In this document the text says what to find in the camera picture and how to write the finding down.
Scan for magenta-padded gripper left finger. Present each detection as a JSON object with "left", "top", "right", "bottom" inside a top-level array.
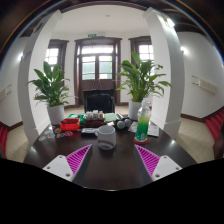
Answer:
[{"left": 42, "top": 144, "right": 94, "bottom": 186}]

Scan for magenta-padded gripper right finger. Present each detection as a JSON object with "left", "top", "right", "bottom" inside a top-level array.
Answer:
[{"left": 134, "top": 144, "right": 183, "bottom": 186}]

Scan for clear bottle with green drink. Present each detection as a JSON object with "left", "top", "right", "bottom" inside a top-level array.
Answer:
[{"left": 134, "top": 98, "right": 153, "bottom": 144}]

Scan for flat round red coaster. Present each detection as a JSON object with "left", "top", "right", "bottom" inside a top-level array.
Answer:
[{"left": 133, "top": 136, "right": 150, "bottom": 146}]

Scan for printed paper leaflet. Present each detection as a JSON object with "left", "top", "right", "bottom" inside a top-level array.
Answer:
[{"left": 128, "top": 120, "right": 160, "bottom": 138}]

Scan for red box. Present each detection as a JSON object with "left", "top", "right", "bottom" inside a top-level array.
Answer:
[{"left": 59, "top": 118, "right": 82, "bottom": 132}]

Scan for green flat box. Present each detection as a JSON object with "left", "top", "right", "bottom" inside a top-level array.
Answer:
[{"left": 66, "top": 113, "right": 86, "bottom": 123}]

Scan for grey white mug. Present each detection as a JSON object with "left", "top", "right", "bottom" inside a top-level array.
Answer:
[{"left": 94, "top": 125, "right": 118, "bottom": 151}]

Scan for grey microphone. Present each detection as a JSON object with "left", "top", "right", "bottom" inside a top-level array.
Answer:
[
  {"left": 115, "top": 119, "right": 126, "bottom": 130},
  {"left": 123, "top": 118, "right": 133, "bottom": 129}
]

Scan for wooden tray with jars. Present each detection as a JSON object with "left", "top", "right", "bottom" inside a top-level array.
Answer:
[{"left": 83, "top": 109, "right": 106, "bottom": 128}]

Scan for dark wooden cabinet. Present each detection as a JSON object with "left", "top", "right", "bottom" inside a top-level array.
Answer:
[{"left": 213, "top": 129, "right": 224, "bottom": 159}]

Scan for red carpeted stairs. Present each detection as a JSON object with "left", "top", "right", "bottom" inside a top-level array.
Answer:
[
  {"left": 0, "top": 124, "right": 9, "bottom": 158},
  {"left": 204, "top": 109, "right": 224, "bottom": 134}
]

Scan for green cloth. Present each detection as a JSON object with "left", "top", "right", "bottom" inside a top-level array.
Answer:
[{"left": 104, "top": 112, "right": 118, "bottom": 124}]

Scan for black chair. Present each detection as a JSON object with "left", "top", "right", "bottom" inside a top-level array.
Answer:
[{"left": 83, "top": 88, "right": 116, "bottom": 114}]

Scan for leafy plant in white pot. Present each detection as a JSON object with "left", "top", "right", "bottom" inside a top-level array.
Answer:
[
  {"left": 115, "top": 50, "right": 173, "bottom": 121},
  {"left": 27, "top": 60, "right": 73, "bottom": 126}
]

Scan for dark wooden double door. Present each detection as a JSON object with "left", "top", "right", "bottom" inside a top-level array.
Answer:
[{"left": 73, "top": 36, "right": 123, "bottom": 108}]

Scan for dark framed window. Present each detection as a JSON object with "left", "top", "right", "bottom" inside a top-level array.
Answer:
[
  {"left": 44, "top": 39, "right": 69, "bottom": 76},
  {"left": 128, "top": 35, "right": 154, "bottom": 68}
]

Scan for bright pillar lamp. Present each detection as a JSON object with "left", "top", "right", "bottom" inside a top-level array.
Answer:
[{"left": 165, "top": 18, "right": 176, "bottom": 28}]

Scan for white wall heater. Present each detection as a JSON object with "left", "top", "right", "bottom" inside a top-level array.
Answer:
[
  {"left": 191, "top": 75, "right": 218, "bottom": 94},
  {"left": 0, "top": 84, "right": 13, "bottom": 101}
]

